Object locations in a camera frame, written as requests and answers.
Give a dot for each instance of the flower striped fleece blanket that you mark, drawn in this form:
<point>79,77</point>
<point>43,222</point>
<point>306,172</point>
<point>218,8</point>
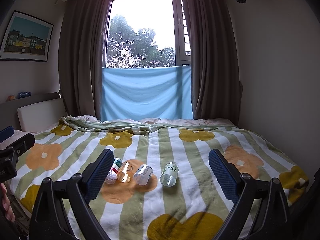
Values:
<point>194,208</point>

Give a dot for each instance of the brown curtain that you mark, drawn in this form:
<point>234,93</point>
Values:
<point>215,81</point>
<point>82,52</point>

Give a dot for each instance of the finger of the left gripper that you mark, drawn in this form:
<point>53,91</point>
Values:
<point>6,133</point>
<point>17,148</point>

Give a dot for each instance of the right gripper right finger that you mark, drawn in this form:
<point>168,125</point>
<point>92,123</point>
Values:
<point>242,189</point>

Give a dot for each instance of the light blue hanging cloth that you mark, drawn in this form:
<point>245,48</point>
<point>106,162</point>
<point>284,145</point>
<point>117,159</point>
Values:
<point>139,93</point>

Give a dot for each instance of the left brown curtain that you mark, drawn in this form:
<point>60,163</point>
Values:
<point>82,52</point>

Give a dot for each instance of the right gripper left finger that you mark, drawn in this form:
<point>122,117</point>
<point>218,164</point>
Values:
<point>49,219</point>

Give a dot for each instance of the framed city picture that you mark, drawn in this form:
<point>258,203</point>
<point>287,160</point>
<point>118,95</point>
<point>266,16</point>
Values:
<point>26,38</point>

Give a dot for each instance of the red green white labelled bottle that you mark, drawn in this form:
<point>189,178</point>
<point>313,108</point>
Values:
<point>117,163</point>

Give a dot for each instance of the person's left hand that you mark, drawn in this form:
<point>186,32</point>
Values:
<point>9,214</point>

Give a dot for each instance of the right brown curtain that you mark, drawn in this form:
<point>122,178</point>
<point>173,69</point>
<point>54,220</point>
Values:
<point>215,81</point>

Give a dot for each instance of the small orange figurine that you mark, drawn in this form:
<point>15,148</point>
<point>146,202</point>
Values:
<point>10,98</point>

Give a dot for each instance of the white framed window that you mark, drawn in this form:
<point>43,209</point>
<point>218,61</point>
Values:
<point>147,34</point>

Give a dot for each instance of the green labelled clear bottle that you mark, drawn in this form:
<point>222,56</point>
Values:
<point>169,175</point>

